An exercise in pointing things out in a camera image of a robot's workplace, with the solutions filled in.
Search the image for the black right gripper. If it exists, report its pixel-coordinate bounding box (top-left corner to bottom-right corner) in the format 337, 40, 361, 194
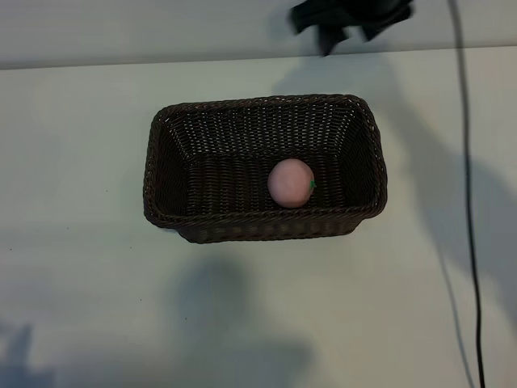
288, 0, 417, 57

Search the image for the pink peach with green leaf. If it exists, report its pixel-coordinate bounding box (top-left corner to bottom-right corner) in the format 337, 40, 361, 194
267, 158, 317, 209

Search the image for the dark brown woven basket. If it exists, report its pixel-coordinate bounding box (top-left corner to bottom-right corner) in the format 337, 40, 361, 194
143, 94, 389, 244

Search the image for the black braided cable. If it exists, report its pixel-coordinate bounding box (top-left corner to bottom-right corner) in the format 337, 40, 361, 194
447, 0, 487, 388

